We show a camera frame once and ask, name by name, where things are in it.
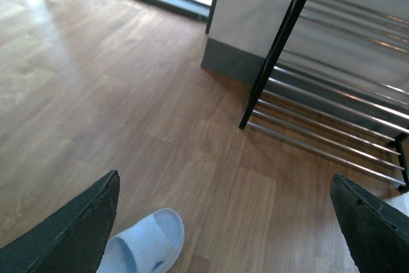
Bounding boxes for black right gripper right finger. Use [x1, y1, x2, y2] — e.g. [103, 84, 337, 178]
[330, 174, 408, 272]

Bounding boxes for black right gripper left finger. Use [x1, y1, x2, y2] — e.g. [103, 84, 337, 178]
[1, 171, 120, 272]

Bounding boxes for black metal shoe rack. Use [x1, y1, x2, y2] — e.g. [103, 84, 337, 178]
[240, 0, 408, 191]

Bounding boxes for light blue slide sandal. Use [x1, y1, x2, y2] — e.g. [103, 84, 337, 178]
[97, 208, 185, 272]

